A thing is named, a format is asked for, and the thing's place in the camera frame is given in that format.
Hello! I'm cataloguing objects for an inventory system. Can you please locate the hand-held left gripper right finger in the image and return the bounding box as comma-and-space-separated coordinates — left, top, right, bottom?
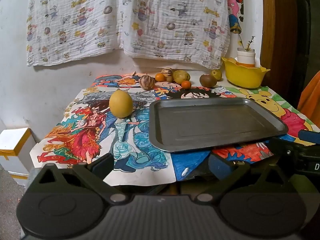
194, 154, 293, 204

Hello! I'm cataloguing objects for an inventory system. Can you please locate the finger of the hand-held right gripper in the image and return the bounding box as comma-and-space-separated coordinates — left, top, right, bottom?
269, 136, 302, 159
298, 129, 320, 145

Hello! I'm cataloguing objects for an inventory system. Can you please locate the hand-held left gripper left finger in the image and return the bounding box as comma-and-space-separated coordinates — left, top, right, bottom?
29, 153, 129, 204

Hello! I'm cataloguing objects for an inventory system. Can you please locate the metal tray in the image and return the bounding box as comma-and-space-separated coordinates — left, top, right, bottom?
149, 97, 289, 153

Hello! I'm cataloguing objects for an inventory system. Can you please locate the round yellow fruit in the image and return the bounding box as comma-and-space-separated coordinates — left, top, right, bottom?
109, 90, 134, 118

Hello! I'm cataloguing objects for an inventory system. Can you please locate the brown round fruit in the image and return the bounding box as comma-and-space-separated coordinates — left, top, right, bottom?
199, 74, 217, 88

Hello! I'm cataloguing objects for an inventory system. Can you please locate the brownish striped pepino melon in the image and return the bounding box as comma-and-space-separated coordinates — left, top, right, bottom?
139, 75, 156, 91

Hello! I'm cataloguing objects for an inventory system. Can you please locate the large yellow-green pear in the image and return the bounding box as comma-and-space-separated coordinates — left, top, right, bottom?
173, 70, 191, 85

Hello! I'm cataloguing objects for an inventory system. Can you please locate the colourful anime drawing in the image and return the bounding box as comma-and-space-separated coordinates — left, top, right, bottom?
30, 87, 176, 187

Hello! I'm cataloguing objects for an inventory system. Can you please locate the orange cloth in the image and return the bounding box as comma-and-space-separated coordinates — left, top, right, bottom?
297, 70, 320, 131

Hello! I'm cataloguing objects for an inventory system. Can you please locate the yellow plastic bowl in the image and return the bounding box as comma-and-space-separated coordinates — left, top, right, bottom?
221, 57, 271, 89

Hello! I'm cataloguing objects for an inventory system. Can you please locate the white box with yellow tape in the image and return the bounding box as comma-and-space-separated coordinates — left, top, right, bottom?
0, 128, 37, 187

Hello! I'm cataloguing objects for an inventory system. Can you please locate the white and orange jar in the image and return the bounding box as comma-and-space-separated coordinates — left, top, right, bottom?
237, 49, 256, 68

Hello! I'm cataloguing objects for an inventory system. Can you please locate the thin plant twig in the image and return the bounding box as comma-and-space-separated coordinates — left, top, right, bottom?
237, 35, 256, 52

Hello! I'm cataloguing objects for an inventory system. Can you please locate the printed muslin blanket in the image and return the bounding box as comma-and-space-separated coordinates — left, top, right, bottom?
117, 0, 231, 71
26, 0, 123, 67

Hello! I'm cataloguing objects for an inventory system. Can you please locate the wooden door frame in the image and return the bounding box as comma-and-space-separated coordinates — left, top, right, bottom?
260, 0, 304, 112

